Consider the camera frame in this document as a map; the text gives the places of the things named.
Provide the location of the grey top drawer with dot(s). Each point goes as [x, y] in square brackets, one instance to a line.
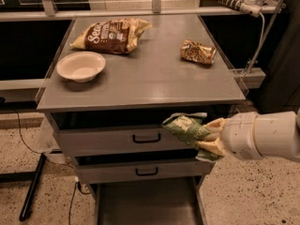
[93, 133]

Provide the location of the small gold snack bag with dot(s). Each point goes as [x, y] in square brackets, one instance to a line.
[197, 52]

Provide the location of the brown tortilla chip bag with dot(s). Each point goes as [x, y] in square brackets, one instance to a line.
[114, 36]

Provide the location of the green jalapeno chip bag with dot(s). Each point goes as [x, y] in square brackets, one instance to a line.
[189, 128]

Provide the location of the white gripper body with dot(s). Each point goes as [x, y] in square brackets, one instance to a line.
[240, 135]

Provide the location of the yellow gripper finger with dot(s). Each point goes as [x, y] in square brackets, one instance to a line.
[216, 125]
[215, 147]

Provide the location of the white power strip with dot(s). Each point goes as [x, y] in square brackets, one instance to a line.
[245, 6]

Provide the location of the grey metal back rail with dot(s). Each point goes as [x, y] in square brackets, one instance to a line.
[69, 15]

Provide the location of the grey drawer cabinet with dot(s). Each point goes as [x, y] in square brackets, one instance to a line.
[152, 77]

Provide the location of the white paper bowl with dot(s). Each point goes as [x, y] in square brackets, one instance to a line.
[81, 67]

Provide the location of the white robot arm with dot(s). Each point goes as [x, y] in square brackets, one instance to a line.
[277, 135]

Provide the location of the black floor stand leg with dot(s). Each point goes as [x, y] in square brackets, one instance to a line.
[25, 213]

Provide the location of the grey middle drawer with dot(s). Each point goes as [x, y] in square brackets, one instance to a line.
[141, 166]

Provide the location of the grey bottom drawer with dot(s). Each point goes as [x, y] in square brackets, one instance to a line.
[172, 201]

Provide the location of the grey drawer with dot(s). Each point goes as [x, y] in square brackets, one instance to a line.
[93, 133]
[141, 166]
[172, 201]

